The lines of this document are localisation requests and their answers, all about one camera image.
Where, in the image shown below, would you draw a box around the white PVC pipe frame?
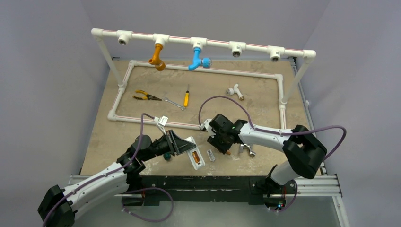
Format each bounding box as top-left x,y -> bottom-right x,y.
91,28 -> 316,129

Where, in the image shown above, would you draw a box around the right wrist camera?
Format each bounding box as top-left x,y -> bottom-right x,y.
200,118 -> 212,131

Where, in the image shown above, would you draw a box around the chrome metal faucet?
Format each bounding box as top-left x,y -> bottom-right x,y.
238,144 -> 256,158

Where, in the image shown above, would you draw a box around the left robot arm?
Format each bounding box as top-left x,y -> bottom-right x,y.
37,130 -> 198,227

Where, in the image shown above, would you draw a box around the orange plastic faucet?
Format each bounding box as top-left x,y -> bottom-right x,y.
148,44 -> 166,71

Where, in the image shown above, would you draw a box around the white battery compartment cover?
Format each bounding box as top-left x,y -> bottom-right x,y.
207,150 -> 216,162

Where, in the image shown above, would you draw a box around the yellow screwdriver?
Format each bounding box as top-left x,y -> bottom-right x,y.
183,85 -> 190,107

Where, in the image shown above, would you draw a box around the white plastic faucet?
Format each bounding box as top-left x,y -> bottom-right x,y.
226,84 -> 244,101

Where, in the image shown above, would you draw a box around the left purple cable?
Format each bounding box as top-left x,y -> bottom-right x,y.
42,113 -> 157,227

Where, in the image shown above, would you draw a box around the white remote control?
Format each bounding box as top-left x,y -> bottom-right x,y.
185,137 -> 205,170

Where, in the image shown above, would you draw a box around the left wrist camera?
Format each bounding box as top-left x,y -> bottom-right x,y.
154,115 -> 168,127

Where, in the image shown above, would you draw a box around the silver wrench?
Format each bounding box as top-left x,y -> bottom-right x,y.
163,97 -> 186,111

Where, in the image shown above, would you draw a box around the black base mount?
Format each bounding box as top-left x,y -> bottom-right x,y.
122,175 -> 297,210

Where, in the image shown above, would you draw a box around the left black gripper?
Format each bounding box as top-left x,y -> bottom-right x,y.
141,129 -> 195,162

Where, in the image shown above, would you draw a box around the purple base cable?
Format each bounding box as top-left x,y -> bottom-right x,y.
121,188 -> 174,224

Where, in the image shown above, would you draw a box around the blue plastic faucet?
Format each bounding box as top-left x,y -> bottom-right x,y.
188,47 -> 212,71

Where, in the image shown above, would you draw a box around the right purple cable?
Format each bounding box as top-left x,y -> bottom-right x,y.
198,96 -> 348,162

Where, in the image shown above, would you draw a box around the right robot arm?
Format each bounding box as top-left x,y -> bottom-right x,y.
203,114 -> 327,192

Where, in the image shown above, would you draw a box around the yellow handled pliers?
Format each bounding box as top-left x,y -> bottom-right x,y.
133,89 -> 162,101

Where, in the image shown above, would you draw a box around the green stubby screwdriver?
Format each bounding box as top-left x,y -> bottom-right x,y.
163,153 -> 172,161

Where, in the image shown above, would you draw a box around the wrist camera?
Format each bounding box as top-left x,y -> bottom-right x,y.
200,118 -> 212,131
154,115 -> 168,127

